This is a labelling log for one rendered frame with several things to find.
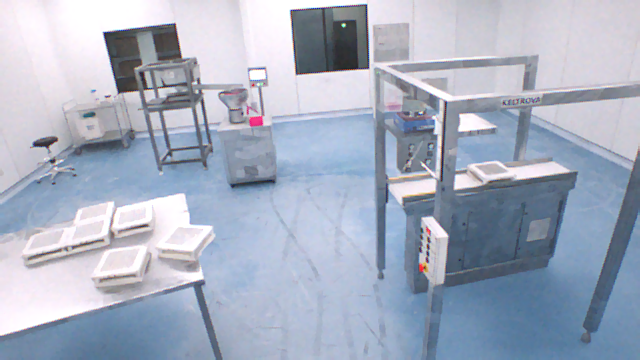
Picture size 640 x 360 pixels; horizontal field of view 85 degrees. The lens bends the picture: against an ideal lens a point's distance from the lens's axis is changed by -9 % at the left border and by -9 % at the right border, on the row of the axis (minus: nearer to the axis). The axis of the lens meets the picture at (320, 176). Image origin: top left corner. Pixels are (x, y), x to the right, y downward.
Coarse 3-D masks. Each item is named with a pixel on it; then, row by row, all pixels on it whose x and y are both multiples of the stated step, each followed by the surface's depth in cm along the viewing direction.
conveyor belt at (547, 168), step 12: (516, 168) 272; (528, 168) 270; (540, 168) 268; (552, 168) 267; (564, 168) 266; (420, 180) 265; (432, 180) 264; (456, 180) 261; (468, 180) 260; (576, 180) 257; (396, 192) 252; (408, 192) 251; (420, 192) 249
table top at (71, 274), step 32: (64, 224) 248; (160, 224) 240; (0, 256) 216; (64, 256) 212; (96, 256) 211; (0, 288) 188; (32, 288) 186; (64, 288) 185; (96, 288) 184; (128, 288) 183; (160, 288) 182; (0, 320) 166; (32, 320) 165; (64, 320) 167
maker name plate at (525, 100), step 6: (516, 96) 147; (522, 96) 147; (528, 96) 148; (534, 96) 148; (540, 96) 148; (504, 102) 147; (510, 102) 147; (516, 102) 148; (522, 102) 148; (528, 102) 149; (534, 102) 149; (540, 102) 149
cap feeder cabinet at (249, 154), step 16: (224, 128) 447; (240, 128) 442; (256, 128) 445; (272, 128) 481; (224, 144) 449; (240, 144) 450; (256, 144) 452; (272, 144) 455; (224, 160) 457; (240, 160) 459; (256, 160) 461; (272, 160) 463; (240, 176) 467; (256, 176) 469; (272, 176) 471
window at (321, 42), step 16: (304, 16) 659; (320, 16) 661; (336, 16) 664; (352, 16) 666; (304, 32) 670; (320, 32) 673; (336, 32) 675; (352, 32) 678; (368, 32) 680; (304, 48) 682; (320, 48) 684; (336, 48) 687; (352, 48) 689; (368, 48) 692; (304, 64) 693; (320, 64) 696; (336, 64) 699; (352, 64) 701; (368, 64) 704
